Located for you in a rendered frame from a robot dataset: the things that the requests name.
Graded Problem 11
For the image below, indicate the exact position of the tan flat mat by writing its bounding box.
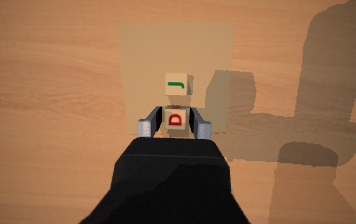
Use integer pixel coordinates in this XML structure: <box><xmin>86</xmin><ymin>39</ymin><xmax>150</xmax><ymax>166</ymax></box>
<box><xmin>115</xmin><ymin>20</ymin><xmax>235</xmax><ymax>134</ymax></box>

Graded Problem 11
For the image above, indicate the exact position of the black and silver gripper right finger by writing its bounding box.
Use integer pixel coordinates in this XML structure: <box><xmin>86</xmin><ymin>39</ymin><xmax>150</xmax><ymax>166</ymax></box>
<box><xmin>189</xmin><ymin>108</ymin><xmax>212</xmax><ymax>140</ymax></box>

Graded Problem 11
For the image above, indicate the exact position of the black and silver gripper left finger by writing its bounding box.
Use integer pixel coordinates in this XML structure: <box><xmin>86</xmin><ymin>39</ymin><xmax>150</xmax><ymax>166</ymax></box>
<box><xmin>137</xmin><ymin>106</ymin><xmax>162</xmax><ymax>137</ymax></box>

